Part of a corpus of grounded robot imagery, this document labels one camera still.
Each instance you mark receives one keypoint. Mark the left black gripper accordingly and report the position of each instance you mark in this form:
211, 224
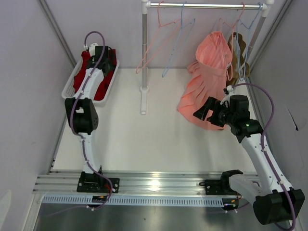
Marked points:
110, 65

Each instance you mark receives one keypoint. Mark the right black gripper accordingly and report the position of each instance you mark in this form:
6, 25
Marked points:
214, 115

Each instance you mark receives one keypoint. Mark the red skirt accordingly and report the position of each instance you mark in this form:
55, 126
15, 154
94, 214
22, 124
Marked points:
103, 86

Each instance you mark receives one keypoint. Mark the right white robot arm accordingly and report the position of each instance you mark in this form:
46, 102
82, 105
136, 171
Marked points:
273, 199

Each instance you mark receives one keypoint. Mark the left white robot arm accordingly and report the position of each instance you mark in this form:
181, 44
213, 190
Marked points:
70, 107

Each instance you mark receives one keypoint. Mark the pink pleated skirt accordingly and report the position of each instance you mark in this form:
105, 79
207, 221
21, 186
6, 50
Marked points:
209, 76

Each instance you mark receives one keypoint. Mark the empty pink hanger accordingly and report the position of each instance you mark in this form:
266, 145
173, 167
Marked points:
142, 66

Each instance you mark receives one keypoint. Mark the white plastic basket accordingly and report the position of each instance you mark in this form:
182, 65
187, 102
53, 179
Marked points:
69, 90

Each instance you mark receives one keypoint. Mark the brown garment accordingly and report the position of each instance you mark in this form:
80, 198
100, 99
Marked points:
234, 62

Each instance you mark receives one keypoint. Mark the white metal clothes rack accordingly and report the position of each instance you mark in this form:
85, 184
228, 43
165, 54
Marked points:
262, 8

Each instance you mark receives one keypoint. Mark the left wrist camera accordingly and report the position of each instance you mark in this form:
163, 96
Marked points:
91, 48

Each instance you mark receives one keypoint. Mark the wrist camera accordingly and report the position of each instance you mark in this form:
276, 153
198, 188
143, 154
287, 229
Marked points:
228, 90
91, 48

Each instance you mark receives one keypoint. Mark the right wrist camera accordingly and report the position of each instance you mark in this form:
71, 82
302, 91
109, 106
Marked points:
228, 90

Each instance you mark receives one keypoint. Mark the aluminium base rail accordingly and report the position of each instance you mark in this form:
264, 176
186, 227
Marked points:
131, 183

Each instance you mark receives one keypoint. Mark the white slotted cable duct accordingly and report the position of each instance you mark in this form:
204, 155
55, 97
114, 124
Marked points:
133, 200

